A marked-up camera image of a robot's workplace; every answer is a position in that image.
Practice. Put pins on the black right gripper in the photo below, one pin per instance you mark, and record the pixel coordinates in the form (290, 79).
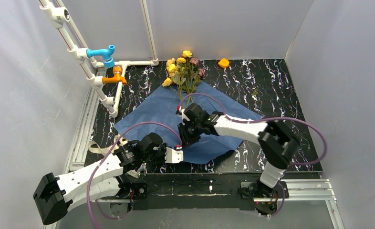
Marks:
(188, 134)

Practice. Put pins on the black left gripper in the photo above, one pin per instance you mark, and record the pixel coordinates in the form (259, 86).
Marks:
(161, 153)

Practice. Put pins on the blue wrapping paper sheet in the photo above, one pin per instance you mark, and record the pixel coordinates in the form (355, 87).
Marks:
(158, 112)

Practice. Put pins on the brown pink fake flower bunch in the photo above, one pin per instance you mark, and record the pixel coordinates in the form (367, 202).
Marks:
(195, 75)

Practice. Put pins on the yellow fake flower bunch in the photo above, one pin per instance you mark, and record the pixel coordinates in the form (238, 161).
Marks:
(179, 73)

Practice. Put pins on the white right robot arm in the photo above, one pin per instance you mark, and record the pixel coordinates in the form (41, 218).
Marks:
(276, 139)

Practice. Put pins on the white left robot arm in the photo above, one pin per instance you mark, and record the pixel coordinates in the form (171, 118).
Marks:
(55, 196)

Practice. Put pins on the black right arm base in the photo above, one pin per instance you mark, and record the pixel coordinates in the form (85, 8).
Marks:
(268, 201)

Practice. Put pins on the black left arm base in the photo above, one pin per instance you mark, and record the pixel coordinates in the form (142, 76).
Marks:
(126, 196)

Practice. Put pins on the silver open-end wrench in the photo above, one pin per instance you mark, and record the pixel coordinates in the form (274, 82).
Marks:
(142, 170)

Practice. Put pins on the cream printed ribbon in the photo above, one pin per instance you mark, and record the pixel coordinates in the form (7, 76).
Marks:
(95, 148)

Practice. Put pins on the orange plastic piece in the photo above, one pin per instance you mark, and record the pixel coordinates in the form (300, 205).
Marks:
(223, 63)

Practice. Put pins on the orange plastic tap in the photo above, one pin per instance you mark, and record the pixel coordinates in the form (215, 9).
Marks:
(118, 76)

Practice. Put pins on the blue plastic tap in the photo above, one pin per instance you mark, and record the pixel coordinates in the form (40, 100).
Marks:
(106, 55)

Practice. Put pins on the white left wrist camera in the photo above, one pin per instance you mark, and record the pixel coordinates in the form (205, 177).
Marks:
(174, 155)

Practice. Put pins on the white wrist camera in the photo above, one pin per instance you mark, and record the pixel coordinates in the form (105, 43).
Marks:
(174, 155)
(181, 113)

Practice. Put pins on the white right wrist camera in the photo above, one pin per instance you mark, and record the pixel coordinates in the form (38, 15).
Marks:
(181, 113)

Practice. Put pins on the aluminium extrusion frame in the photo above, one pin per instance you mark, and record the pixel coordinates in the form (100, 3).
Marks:
(184, 185)

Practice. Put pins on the white pvc pipe frame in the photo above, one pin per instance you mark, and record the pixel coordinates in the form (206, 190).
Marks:
(109, 94)

